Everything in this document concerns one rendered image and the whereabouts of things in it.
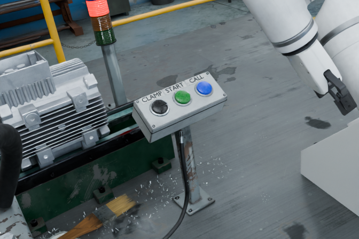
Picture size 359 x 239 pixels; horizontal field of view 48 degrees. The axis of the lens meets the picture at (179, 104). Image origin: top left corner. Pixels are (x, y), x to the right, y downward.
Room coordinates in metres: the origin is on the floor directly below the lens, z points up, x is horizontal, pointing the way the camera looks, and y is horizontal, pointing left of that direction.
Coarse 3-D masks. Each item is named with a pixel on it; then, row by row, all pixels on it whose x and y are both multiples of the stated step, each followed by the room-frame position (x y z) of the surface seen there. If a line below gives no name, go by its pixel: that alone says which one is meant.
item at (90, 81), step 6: (84, 78) 0.78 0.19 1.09; (90, 78) 0.78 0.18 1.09; (90, 84) 0.77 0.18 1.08; (96, 84) 0.78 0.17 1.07; (0, 108) 0.70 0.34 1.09; (6, 108) 0.70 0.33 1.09; (0, 114) 0.69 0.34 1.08; (6, 114) 0.69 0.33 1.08; (12, 114) 0.70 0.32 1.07; (102, 132) 0.77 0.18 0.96; (108, 132) 0.78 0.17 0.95; (24, 162) 0.69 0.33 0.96; (30, 162) 0.70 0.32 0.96; (24, 168) 0.69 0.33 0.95
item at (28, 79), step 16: (0, 64) 0.81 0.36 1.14; (16, 64) 0.83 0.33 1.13; (32, 64) 0.83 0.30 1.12; (48, 64) 0.76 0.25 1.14; (0, 80) 0.72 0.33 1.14; (16, 80) 0.73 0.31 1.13; (32, 80) 0.74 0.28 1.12; (48, 80) 0.76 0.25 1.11; (0, 96) 0.71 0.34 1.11; (16, 96) 0.73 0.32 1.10; (32, 96) 0.74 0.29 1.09
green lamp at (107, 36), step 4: (112, 28) 1.19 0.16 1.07; (96, 32) 1.17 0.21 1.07; (100, 32) 1.16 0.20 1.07; (104, 32) 1.16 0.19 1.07; (108, 32) 1.17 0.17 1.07; (112, 32) 1.18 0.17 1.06; (96, 36) 1.17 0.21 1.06; (100, 36) 1.16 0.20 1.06; (104, 36) 1.16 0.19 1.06; (108, 36) 1.17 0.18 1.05; (112, 36) 1.18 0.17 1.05; (96, 40) 1.18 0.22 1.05; (100, 40) 1.16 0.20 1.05; (104, 40) 1.16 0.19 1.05; (108, 40) 1.16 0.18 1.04; (112, 40) 1.17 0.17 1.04; (100, 44) 1.17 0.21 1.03; (104, 44) 1.16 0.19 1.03
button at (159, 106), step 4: (156, 100) 0.65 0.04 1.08; (160, 100) 0.65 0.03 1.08; (152, 104) 0.64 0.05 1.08; (156, 104) 0.64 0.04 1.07; (160, 104) 0.64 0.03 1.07; (164, 104) 0.64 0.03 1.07; (152, 108) 0.63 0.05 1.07; (156, 108) 0.63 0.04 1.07; (160, 108) 0.63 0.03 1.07; (164, 108) 0.63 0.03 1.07; (156, 112) 0.63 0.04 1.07; (160, 112) 0.63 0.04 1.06; (164, 112) 0.63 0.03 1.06
